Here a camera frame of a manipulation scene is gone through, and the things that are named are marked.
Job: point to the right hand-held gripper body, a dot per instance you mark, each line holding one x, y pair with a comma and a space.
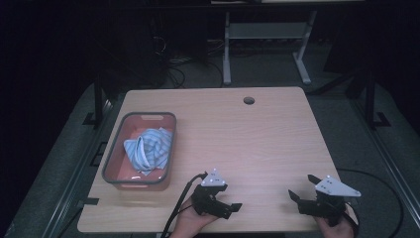
330, 198

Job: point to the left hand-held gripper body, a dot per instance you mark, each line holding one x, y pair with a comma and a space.
208, 195

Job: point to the person's right hand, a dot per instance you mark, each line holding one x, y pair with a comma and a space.
334, 228

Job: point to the person's left hand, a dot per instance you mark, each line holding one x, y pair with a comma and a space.
188, 222

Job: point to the blue striped cloth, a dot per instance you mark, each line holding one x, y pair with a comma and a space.
150, 150

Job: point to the pink plastic basket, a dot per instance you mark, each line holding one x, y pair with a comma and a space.
116, 165

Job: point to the black metal stand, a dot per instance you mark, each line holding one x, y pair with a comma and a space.
371, 99
98, 99

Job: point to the aluminium floor rail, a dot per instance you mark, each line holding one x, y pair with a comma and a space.
76, 172
393, 165

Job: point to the white metal desk frame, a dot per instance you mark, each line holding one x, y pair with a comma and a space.
264, 31

